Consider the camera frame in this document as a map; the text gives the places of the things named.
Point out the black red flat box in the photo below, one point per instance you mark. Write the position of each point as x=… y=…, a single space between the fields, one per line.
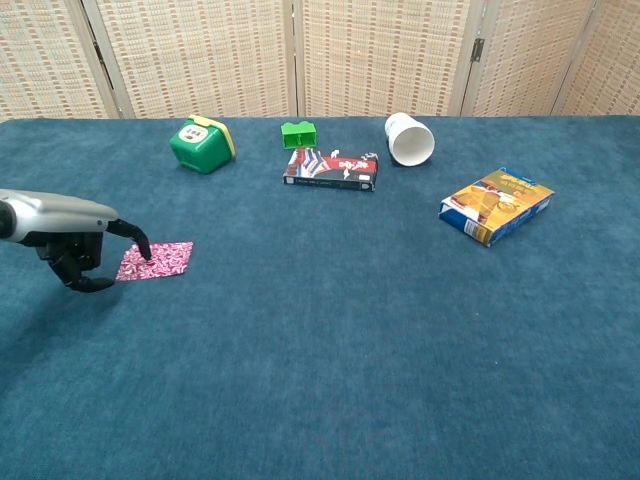
x=332 y=170

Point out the orange blue snack box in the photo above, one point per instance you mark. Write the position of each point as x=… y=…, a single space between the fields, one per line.
x=497 y=205

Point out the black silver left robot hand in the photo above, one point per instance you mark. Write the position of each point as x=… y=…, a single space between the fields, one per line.
x=50 y=215

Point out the white paper cup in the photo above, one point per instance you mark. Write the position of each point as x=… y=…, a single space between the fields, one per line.
x=410 y=142

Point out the woven bamboo folding screen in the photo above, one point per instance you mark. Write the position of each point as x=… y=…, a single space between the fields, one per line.
x=200 y=55

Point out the metal screen hinge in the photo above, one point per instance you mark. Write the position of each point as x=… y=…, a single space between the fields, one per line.
x=477 y=50
x=99 y=54

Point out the green yellow toy container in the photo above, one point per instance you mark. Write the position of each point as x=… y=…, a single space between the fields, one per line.
x=200 y=145

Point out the blue felt table cover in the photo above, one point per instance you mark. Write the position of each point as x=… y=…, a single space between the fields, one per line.
x=320 y=325

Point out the pink patterned sponge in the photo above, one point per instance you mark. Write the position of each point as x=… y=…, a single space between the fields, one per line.
x=167 y=260

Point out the green building block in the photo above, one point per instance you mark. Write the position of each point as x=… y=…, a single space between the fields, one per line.
x=299 y=135

